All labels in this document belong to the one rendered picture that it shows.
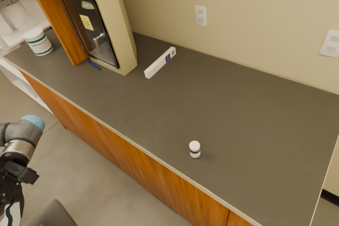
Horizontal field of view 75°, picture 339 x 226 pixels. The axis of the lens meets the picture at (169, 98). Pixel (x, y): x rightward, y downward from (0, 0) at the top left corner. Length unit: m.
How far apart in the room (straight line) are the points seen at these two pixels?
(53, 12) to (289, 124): 1.30
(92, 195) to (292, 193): 1.55
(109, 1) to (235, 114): 0.78
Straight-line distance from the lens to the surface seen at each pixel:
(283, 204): 0.88
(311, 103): 1.17
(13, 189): 0.73
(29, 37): 1.79
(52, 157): 2.44
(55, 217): 0.98
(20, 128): 0.82
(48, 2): 1.42
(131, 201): 1.92
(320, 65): 1.22
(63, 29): 1.48
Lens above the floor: 1.74
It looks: 46 degrees down
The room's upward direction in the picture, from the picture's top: 11 degrees counter-clockwise
